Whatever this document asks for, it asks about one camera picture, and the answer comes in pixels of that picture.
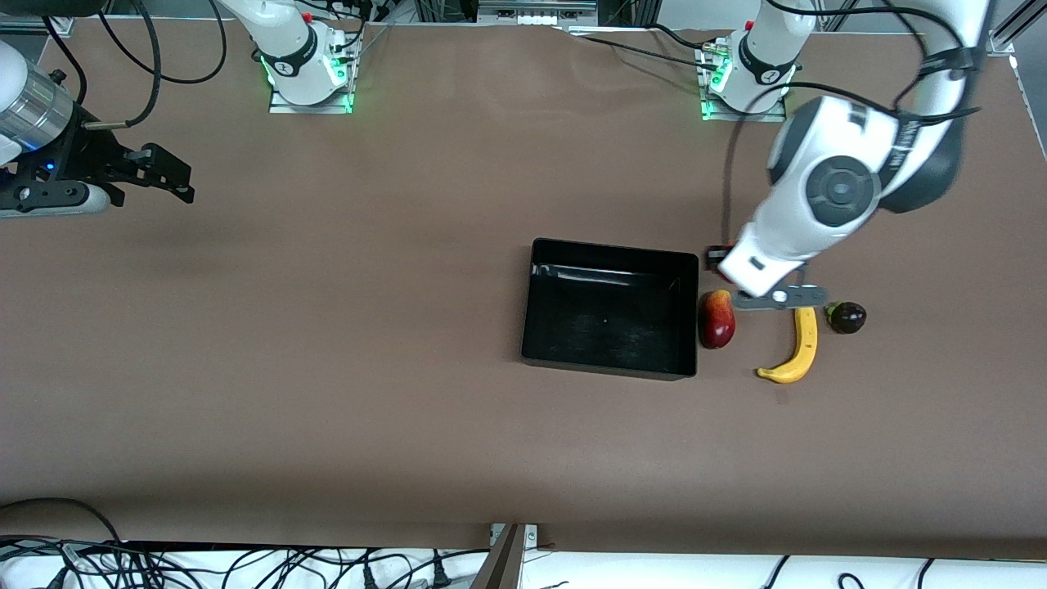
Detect white power strip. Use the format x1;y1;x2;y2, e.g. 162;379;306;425
477;0;600;27

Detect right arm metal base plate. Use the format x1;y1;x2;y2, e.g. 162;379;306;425
268;33;354;114

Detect black floor cable loop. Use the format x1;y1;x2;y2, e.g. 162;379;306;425
0;497;124;545

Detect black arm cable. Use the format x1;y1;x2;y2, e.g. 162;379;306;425
721;0;982;246
82;0;162;132

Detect brown table cover sheet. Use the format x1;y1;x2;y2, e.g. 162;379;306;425
0;16;1047;561

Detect red mango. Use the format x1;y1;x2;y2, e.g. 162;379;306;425
698;289;736;350

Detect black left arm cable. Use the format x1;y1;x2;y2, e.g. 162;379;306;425
721;0;982;246

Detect black cable on table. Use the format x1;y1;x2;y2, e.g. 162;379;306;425
564;25;721;70

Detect dark purple mangosteen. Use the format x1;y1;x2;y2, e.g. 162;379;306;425
825;301;868;335

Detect yellow banana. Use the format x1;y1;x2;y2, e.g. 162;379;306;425
757;307;819;384

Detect grey metal bar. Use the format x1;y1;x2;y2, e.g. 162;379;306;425
470;524;526;589

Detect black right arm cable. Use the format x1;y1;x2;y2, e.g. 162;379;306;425
82;0;162;132

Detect black plastic box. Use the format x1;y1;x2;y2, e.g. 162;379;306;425
520;237;701;382

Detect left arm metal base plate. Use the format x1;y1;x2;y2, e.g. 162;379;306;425
700;37;788;124

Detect black looping cable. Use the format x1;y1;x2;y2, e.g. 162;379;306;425
97;0;227;84

